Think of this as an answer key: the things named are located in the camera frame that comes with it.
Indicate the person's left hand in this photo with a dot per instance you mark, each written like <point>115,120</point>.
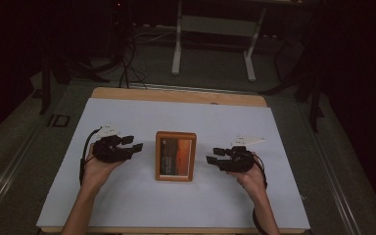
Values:
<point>99,173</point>

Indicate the black metal stand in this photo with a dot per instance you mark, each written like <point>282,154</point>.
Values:
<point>47,81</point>
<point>313,94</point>

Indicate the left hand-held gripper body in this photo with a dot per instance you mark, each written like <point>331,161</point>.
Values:
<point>109,151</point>

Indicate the white metal desk frame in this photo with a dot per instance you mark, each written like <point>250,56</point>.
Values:
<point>213,27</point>

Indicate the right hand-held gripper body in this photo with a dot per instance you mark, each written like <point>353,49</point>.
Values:
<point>238,161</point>

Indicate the wooden picture frame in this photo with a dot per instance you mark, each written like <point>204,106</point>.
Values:
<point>175,156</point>

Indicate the black rectangular floor bracket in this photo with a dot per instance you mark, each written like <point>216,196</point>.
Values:
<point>58,120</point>

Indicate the metal floor rail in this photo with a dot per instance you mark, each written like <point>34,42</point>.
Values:
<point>334,176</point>
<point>6,178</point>

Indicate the person's right hand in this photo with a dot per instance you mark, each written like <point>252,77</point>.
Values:
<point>251,181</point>

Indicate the white table mat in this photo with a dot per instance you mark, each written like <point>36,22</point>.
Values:
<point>163,202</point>

